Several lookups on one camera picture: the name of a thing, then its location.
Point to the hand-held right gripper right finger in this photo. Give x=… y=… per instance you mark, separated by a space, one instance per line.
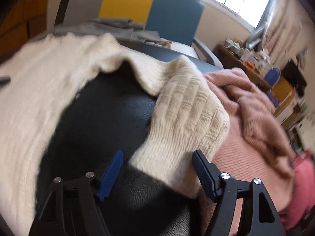
x=204 y=174

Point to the white shelf unit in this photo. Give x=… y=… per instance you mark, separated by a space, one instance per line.
x=302 y=127

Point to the small blue chair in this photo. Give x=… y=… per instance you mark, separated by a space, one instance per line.
x=272 y=76

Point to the wooden wardrobe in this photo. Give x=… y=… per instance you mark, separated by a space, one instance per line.
x=22 y=17

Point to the pink knit sweater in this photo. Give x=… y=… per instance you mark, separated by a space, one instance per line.
x=246 y=152

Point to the wooden desk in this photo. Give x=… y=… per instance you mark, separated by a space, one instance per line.
x=248 y=71

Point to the white knit sweater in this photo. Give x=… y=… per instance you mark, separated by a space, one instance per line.
x=37 y=103

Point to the black monitor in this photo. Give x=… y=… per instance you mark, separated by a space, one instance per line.
x=296 y=75

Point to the grey yellow blue chair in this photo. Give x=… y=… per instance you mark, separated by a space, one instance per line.
x=172 y=12

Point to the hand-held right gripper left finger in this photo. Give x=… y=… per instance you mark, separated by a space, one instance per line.
x=112 y=174

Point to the beige floral curtain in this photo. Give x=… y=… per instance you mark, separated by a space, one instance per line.
x=283 y=34

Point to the pink fluffy item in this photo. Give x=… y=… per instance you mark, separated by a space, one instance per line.
x=302 y=189

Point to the grey curtain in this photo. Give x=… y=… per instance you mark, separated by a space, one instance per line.
x=260 y=29

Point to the small items on desk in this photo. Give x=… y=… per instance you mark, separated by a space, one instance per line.
x=246 y=54

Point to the grey garment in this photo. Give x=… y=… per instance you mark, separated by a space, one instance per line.
x=108 y=24

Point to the printed seat cushion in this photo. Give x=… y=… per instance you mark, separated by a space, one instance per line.
x=182 y=46

